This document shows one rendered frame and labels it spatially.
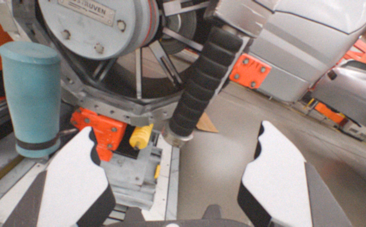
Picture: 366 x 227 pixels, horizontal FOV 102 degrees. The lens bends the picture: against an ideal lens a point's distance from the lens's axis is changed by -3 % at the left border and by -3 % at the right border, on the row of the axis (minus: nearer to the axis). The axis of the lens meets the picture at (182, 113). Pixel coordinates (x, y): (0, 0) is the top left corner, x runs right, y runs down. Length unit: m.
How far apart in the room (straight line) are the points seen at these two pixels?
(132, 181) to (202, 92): 0.67
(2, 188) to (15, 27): 0.66
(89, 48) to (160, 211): 0.82
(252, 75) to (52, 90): 0.45
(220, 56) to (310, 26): 0.88
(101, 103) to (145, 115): 0.13
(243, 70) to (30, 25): 0.53
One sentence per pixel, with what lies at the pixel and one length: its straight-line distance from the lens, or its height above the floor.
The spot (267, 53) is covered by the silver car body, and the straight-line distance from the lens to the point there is 0.94.
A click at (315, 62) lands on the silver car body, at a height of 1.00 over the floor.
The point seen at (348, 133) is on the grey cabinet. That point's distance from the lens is 8.50.
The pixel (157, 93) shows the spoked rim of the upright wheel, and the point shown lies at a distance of 0.56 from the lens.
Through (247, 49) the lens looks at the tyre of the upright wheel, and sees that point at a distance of 0.50.
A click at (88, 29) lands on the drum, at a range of 0.27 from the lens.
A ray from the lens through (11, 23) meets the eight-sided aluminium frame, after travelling 0.54.
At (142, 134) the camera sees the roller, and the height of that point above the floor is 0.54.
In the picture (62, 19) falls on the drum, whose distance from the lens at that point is 0.29.
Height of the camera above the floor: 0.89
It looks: 28 degrees down
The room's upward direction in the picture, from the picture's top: 26 degrees clockwise
